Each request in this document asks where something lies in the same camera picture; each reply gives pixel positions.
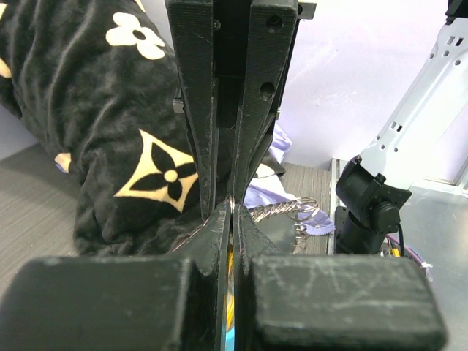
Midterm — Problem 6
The blue handled key ring organizer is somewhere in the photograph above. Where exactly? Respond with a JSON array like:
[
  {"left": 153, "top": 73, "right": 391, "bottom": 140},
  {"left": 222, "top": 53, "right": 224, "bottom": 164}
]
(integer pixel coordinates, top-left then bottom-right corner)
[{"left": 167, "top": 195, "right": 322, "bottom": 257}]

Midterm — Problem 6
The lavender cloth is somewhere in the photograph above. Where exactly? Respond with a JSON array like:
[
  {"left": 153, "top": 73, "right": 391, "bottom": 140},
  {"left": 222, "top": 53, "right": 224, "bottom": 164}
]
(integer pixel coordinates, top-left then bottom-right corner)
[{"left": 244, "top": 125, "right": 335, "bottom": 236}]

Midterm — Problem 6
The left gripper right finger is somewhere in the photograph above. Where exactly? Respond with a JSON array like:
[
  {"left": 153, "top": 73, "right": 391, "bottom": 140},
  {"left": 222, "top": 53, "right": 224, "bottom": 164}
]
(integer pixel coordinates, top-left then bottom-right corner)
[{"left": 233, "top": 205, "right": 448, "bottom": 350}]

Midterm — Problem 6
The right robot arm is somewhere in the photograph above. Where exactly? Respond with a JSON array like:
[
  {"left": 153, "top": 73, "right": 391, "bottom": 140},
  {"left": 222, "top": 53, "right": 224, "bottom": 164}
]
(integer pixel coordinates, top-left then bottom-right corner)
[{"left": 166, "top": 1, "right": 467, "bottom": 254}]

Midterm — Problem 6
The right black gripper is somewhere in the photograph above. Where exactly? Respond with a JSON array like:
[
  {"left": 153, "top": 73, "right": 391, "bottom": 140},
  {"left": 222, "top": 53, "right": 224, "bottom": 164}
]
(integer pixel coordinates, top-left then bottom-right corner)
[{"left": 166, "top": 1, "right": 317, "bottom": 219}]

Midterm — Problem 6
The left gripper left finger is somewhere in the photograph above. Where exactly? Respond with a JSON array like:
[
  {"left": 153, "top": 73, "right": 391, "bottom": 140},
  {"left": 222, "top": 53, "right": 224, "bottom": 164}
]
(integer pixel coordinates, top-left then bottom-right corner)
[{"left": 1, "top": 202, "right": 231, "bottom": 350}]

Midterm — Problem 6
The black floral blanket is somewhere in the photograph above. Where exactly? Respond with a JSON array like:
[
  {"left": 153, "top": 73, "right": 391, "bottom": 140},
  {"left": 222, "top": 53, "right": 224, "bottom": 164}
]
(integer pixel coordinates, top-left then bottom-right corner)
[{"left": 0, "top": 0, "right": 286, "bottom": 257}]

